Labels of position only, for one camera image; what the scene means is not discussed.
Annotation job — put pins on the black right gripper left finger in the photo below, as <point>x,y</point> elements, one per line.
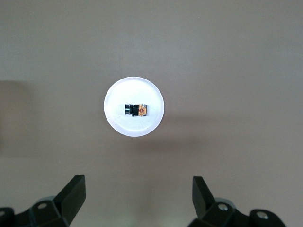
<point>47,214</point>

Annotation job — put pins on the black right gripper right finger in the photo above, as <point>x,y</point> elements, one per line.
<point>220,216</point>

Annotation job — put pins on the orange and black switch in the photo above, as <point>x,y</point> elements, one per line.
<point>138,110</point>

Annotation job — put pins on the pink round plate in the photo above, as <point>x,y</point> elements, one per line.
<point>135,127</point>

